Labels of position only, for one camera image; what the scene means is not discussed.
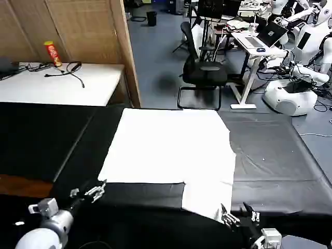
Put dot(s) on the white side table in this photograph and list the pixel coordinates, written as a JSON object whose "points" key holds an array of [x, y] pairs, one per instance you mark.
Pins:
{"points": [[64, 88]]}

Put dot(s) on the brown wooden table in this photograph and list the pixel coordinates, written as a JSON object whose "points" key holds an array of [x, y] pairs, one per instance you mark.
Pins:
{"points": [[23, 185]]}

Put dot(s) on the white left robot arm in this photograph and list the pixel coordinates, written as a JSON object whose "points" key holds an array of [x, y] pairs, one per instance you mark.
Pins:
{"points": [[39, 238]]}

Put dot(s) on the red snack can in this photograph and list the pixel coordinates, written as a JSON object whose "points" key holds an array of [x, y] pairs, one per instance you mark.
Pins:
{"points": [[53, 54]]}

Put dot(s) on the white standing desk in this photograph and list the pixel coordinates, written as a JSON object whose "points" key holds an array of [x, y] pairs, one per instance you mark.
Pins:
{"points": [[272, 52]]}

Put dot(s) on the dark grey laptop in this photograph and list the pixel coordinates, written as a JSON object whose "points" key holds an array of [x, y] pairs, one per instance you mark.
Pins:
{"points": [[6, 66]]}

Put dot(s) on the clear cup with straw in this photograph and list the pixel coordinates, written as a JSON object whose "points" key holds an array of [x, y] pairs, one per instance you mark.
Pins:
{"points": [[253, 27]]}

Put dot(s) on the stack of papers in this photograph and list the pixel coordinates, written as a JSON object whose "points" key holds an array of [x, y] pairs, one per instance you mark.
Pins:
{"points": [[237, 24]]}

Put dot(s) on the open silver laptop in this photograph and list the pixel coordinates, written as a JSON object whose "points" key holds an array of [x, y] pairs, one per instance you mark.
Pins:
{"points": [[271, 32]]}

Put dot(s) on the blue computer mouse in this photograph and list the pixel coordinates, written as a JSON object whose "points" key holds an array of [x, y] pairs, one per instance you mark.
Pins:
{"points": [[260, 49]]}

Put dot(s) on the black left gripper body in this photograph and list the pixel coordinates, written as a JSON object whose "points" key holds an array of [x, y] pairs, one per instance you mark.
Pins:
{"points": [[79, 206]]}

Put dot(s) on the wooden folding screen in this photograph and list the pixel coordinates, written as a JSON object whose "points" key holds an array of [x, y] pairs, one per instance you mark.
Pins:
{"points": [[85, 31]]}

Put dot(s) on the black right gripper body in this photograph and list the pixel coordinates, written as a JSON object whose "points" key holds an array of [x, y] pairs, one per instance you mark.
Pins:
{"points": [[247, 230]]}

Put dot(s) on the white humanoid robot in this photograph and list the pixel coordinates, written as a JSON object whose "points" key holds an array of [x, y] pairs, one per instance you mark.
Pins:
{"points": [[288, 98]]}

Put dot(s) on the black computer monitor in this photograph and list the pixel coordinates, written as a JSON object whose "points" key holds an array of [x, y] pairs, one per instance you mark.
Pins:
{"points": [[210, 9], [230, 7]]}

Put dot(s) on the white printed t-shirt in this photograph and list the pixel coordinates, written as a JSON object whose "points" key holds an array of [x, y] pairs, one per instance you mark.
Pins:
{"points": [[168, 145]]}

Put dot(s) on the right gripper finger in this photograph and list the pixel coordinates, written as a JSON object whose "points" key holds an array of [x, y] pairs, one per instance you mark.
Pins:
{"points": [[254, 215], [228, 217]]}

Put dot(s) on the black waste bin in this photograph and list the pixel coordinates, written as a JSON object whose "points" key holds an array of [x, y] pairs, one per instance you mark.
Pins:
{"points": [[151, 18]]}

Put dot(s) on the black table cloth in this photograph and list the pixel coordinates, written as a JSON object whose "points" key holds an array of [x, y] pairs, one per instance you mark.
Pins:
{"points": [[272, 155]]}

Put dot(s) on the black office chair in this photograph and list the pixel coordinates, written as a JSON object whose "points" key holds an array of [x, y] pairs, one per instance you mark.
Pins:
{"points": [[205, 72]]}

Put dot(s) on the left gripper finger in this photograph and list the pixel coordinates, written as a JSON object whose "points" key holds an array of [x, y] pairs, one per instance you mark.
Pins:
{"points": [[94, 191], [74, 192]]}

